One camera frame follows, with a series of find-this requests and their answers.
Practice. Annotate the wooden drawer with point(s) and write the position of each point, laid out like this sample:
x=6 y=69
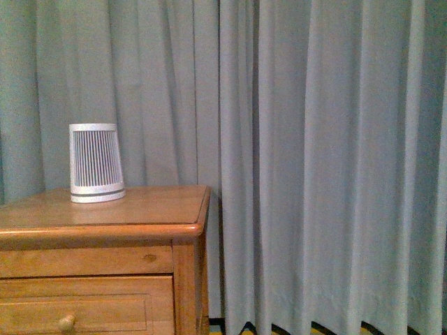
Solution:
x=100 y=304

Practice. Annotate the round wooden drawer knob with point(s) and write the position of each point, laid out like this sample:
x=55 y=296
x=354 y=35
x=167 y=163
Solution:
x=67 y=324

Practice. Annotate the grey-green curtain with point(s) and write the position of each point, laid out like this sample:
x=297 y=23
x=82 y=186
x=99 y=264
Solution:
x=320 y=125

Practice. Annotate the white ribbed air purifier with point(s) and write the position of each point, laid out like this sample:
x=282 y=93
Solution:
x=95 y=163

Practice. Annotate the wooden nightstand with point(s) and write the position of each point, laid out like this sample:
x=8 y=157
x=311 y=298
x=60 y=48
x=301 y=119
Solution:
x=151 y=231

